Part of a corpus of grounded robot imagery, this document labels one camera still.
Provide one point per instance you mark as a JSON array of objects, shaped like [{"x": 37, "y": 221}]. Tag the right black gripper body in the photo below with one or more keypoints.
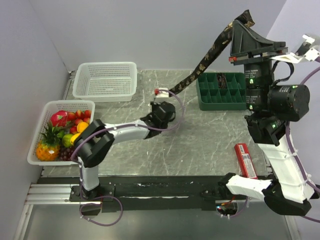
[{"x": 258, "y": 70}]

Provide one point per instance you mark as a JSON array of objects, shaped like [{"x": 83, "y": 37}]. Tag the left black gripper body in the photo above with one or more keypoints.
[{"x": 154, "y": 106}]

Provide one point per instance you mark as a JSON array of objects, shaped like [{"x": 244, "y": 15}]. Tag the dark floral patterned tie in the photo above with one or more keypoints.
[{"x": 220, "y": 43}]

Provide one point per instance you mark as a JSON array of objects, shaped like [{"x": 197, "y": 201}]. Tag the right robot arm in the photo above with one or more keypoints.
[{"x": 273, "y": 105}]

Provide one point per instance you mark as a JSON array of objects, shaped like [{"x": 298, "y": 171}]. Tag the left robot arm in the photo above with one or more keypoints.
[{"x": 93, "y": 144}]

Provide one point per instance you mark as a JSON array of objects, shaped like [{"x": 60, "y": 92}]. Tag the rolled brown tie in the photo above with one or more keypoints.
[{"x": 221, "y": 80}]

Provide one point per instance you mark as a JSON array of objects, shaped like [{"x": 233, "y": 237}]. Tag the green compartment organizer tray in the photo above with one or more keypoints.
[{"x": 212, "y": 98}]

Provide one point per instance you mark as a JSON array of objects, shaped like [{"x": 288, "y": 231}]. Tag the white perforated empty basket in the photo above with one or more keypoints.
[{"x": 105, "y": 82}]

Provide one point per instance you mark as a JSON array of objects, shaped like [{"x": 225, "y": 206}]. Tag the orange fruit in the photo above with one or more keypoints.
[{"x": 81, "y": 126}]

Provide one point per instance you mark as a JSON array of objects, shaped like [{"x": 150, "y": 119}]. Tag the red strawberries cluster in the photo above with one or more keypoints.
[{"x": 74, "y": 118}]

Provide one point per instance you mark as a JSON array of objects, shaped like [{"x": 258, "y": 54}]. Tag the red rectangular box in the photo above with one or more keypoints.
[{"x": 245, "y": 161}]

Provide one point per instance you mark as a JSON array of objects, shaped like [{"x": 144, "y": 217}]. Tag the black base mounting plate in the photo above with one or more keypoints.
[{"x": 137, "y": 193}]

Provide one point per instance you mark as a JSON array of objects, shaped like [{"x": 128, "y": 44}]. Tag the yellow lemon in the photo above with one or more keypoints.
[{"x": 74, "y": 138}]

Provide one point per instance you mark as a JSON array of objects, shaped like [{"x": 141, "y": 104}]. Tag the green lime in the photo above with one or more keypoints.
[{"x": 66, "y": 140}]

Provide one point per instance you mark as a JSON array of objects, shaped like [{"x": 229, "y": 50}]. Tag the pink dragon fruit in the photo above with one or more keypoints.
[{"x": 59, "y": 119}]

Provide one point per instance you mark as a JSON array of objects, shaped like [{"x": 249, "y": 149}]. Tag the purple grapes bunch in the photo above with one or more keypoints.
[{"x": 65, "y": 153}]

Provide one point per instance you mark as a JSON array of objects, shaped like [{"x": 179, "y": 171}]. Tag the white fruit basket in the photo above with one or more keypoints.
[{"x": 49, "y": 109}]

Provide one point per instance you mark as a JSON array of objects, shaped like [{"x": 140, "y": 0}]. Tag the pineapple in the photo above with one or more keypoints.
[{"x": 48, "y": 148}]

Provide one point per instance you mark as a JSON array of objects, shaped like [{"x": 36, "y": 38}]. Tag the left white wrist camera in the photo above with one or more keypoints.
[{"x": 161, "y": 93}]

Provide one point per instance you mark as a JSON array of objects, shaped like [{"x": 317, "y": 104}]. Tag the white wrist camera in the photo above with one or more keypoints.
[
  {"x": 308, "y": 50},
  {"x": 161, "y": 93}
]

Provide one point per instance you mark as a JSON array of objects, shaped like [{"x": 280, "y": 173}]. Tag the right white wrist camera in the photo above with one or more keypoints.
[{"x": 308, "y": 50}]

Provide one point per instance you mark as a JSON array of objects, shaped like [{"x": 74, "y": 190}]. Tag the aluminium rail frame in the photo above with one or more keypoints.
[{"x": 48, "y": 194}]

